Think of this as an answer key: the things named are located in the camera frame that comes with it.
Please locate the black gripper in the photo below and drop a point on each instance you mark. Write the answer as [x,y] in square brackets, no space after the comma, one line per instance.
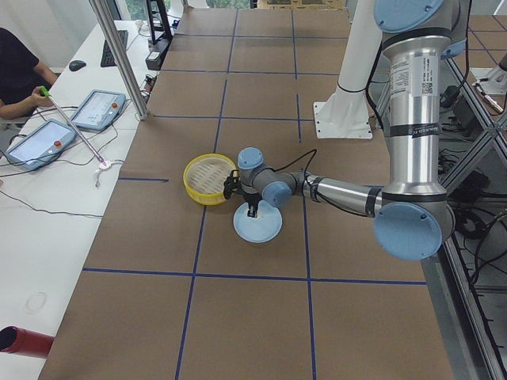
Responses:
[251,198]

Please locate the yellow plastic steamer basket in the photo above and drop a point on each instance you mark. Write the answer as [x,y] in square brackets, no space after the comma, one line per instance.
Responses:
[204,176]

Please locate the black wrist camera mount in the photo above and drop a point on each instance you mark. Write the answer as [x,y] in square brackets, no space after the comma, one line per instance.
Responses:
[232,184]

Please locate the person in black shirt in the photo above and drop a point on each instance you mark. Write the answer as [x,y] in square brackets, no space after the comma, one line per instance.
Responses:
[22,76]

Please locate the near blue teach pendant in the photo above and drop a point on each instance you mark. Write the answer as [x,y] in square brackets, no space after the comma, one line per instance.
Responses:
[41,146]

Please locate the blue teach pendant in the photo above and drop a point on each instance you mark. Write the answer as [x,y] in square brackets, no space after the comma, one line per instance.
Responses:
[98,110]
[41,146]

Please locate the black box device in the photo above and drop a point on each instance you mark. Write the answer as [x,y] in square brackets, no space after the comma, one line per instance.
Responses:
[157,54]

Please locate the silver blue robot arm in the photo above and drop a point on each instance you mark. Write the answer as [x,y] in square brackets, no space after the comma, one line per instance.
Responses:
[411,214]

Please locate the aluminium frame post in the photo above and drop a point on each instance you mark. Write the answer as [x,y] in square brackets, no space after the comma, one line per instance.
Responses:
[108,27]

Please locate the long silver grabber stick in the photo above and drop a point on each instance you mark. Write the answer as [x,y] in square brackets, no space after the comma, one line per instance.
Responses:
[102,162]

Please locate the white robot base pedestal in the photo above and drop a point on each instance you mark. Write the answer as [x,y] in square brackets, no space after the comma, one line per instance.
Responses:
[345,114]

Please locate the light blue round plate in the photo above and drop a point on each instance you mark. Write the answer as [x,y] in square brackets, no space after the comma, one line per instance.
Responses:
[260,229]

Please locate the black computer mouse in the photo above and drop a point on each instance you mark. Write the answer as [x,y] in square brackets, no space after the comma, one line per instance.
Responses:
[76,65]

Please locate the far blue teach pendant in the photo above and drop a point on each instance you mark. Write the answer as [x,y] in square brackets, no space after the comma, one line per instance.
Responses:
[98,110]

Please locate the red cylinder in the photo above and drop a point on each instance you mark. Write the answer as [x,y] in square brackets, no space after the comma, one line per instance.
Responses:
[19,341]

